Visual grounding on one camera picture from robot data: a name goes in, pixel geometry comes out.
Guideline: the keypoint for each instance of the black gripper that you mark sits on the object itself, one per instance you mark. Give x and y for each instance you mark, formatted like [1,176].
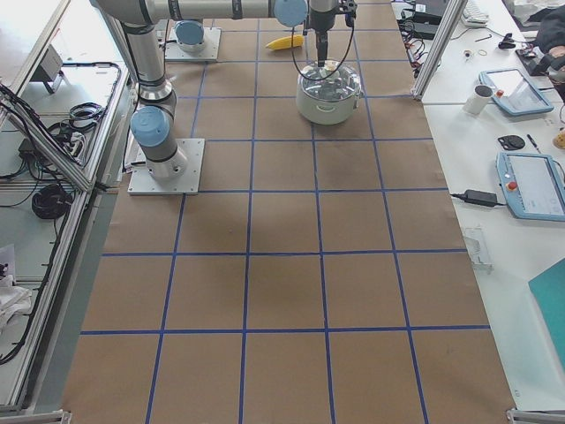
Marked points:
[319,19]

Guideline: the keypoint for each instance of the yellow corn cob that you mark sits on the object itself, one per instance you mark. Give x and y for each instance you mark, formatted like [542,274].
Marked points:
[286,42]

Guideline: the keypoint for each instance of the glass pot lid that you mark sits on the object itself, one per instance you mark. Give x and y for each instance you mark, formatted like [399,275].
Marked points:
[331,83]

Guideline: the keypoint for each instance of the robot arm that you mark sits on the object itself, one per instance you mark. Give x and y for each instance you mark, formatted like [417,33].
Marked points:
[189,36]
[150,33]

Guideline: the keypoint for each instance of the mint green pot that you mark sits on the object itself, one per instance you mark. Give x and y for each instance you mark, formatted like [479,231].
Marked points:
[326,113]

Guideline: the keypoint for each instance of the white mug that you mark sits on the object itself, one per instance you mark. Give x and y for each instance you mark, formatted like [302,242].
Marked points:
[479,98]

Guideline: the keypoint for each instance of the far blue teach pendant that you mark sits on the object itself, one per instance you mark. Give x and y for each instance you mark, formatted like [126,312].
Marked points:
[515,93]

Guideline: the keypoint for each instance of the blue teach pendant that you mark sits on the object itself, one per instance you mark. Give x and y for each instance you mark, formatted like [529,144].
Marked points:
[515,93]
[531,185]

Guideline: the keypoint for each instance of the black round case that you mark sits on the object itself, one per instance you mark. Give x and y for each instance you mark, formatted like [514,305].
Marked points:
[511,142]

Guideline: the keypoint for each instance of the black power adapter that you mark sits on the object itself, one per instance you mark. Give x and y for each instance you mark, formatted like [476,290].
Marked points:
[480,198]

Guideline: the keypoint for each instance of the black pen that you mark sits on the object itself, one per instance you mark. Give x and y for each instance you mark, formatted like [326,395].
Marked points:
[533,142]

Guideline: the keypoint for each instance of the clear plastic holder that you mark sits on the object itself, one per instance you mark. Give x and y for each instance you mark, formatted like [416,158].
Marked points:
[475,243]

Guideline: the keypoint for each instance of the near blue teach pendant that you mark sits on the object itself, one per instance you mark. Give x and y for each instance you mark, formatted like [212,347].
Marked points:
[531,185]

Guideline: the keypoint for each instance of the teal board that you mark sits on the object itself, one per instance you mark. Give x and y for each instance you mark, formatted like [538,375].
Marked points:
[548,291]

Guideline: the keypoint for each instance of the white crumpled cloth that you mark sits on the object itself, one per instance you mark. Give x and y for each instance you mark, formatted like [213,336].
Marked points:
[15,300]

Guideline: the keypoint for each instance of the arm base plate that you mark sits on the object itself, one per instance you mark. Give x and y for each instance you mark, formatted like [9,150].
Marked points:
[207,51]
[180,174]

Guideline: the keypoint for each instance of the aluminium frame post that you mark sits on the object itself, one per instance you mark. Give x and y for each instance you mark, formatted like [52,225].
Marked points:
[446,28]

